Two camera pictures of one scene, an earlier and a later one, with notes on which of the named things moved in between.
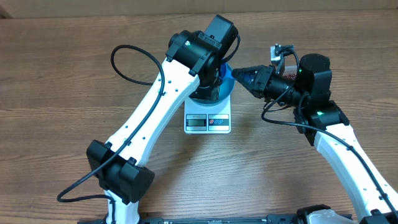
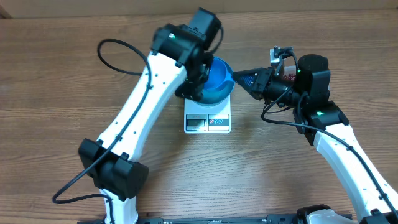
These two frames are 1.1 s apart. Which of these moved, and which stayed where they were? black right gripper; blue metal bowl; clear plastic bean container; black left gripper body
Moved: black left gripper body
Stayed: blue metal bowl; black right gripper; clear plastic bean container
